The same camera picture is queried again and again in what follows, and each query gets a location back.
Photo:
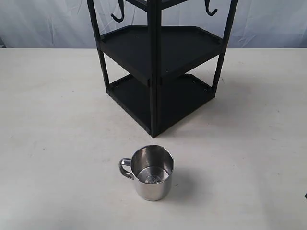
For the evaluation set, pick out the stainless steel mug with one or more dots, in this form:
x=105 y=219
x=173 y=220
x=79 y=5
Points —
x=150 y=168

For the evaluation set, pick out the black three-tier shelf rack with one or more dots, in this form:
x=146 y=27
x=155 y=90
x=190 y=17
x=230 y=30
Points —
x=160 y=74

